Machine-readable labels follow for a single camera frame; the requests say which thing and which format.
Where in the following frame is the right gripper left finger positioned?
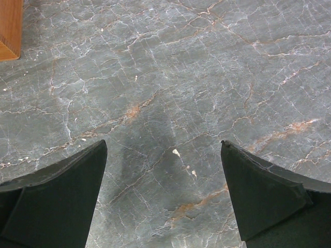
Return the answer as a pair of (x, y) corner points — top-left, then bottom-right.
(1, 140), (107, 247)

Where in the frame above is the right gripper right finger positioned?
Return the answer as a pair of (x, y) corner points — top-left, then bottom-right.
(221, 141), (330, 247)

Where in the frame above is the orange wooden divided tray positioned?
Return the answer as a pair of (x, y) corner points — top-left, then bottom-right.
(0, 0), (24, 61)

